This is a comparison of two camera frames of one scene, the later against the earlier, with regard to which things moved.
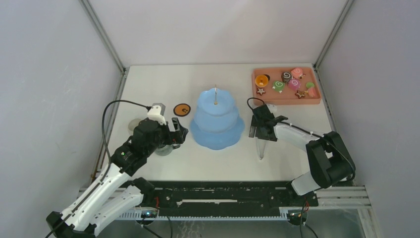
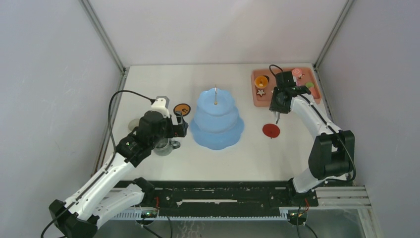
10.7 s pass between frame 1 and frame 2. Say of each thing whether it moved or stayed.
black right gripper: moved
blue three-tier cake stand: stayed
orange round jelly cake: stayed
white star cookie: stayed
